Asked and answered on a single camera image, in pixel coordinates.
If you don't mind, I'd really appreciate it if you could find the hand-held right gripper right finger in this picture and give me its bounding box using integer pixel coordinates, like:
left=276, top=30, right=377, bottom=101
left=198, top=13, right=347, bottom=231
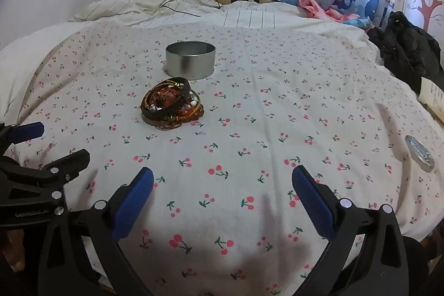
left=291, top=165, right=413, bottom=296

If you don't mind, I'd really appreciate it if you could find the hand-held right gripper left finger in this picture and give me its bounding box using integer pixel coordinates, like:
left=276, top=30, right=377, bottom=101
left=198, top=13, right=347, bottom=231
left=36, top=167, right=155, bottom=296

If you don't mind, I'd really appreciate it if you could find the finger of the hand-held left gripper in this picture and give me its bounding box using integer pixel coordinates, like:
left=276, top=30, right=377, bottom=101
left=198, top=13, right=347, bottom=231
left=0, top=148, right=91, bottom=227
left=0, top=122, right=45, bottom=154

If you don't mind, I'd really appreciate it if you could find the pile of bracelets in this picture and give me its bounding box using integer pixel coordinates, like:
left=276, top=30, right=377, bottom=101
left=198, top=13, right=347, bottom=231
left=140, top=77, right=205, bottom=130

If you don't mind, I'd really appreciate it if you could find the round metal tin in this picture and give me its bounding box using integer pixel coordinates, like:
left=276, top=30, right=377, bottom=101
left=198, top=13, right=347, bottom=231
left=165, top=42, right=216, bottom=81

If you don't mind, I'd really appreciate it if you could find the cherry print bed sheet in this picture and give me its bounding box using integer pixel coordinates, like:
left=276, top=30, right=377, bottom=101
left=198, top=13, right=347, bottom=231
left=0, top=19, right=444, bottom=296

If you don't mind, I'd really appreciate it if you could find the round metal tin lid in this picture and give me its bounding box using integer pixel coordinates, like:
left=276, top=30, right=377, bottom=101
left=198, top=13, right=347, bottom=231
left=404, top=135, right=435, bottom=173

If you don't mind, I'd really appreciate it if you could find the white paper booklet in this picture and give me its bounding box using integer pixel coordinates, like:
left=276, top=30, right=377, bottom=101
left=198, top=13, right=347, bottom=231
left=418, top=77, right=444, bottom=123

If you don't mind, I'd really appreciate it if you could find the black jacket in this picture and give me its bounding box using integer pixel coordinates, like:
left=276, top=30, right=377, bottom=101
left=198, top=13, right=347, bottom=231
left=367, top=11, right=444, bottom=92

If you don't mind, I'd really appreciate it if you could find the teal cloth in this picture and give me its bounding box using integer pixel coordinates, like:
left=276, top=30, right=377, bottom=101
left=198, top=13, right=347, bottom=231
left=347, top=13, right=370, bottom=29

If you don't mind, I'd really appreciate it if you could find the white striped duvet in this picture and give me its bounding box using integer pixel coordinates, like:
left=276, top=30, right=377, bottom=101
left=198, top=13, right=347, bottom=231
left=67, top=0, right=372, bottom=40

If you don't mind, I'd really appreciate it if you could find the pink cloth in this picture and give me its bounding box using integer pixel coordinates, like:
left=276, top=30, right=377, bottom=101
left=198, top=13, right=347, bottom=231
left=297, top=0, right=358, bottom=22

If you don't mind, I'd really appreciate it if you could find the thin black cable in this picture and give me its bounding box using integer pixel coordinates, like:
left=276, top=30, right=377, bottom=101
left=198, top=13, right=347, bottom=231
left=114, top=0, right=223, bottom=17

